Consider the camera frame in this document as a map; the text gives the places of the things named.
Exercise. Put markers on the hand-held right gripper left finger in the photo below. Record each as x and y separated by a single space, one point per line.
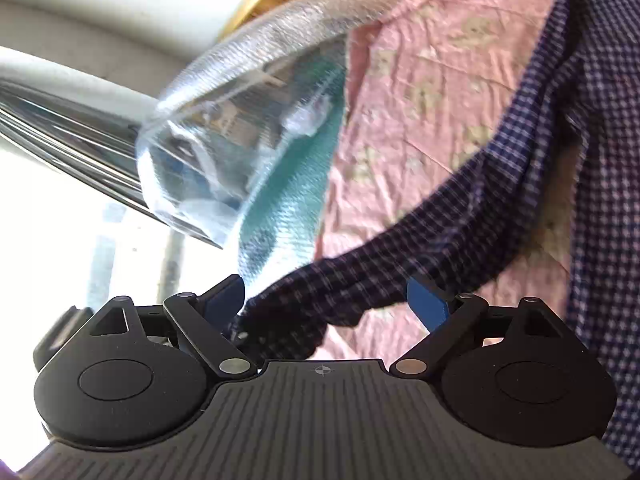
222 302

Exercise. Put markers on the navy plaid shirt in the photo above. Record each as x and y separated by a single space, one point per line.
615 110

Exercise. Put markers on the clear bubble wrap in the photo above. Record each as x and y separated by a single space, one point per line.
260 50

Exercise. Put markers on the teal mat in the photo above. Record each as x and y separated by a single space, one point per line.
285 210

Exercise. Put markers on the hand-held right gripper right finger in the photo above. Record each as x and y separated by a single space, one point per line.
427 305

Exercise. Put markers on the white crumpled plastic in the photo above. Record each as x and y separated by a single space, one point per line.
307 115

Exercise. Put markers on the pink bear-printed quilt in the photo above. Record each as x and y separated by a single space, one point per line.
425 135

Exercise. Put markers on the grey metal window frame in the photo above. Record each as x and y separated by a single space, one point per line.
75 125

